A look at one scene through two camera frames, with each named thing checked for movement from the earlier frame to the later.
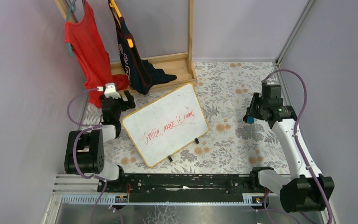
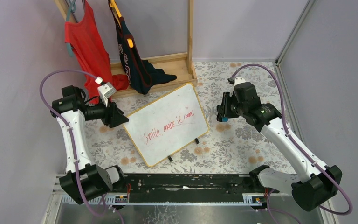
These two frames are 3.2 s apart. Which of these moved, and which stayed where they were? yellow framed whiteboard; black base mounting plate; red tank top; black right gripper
Moved: black right gripper
Stayed: yellow framed whiteboard; red tank top; black base mounting plate
